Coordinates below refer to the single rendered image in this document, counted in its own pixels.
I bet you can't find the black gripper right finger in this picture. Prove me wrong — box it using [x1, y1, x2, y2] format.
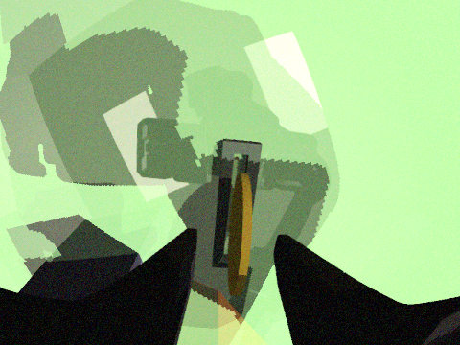
[273, 234, 460, 345]

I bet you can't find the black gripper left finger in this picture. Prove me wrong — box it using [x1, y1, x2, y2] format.
[0, 229, 196, 345]

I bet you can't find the thin gold coin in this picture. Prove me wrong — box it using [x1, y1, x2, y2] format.
[227, 172, 252, 296]

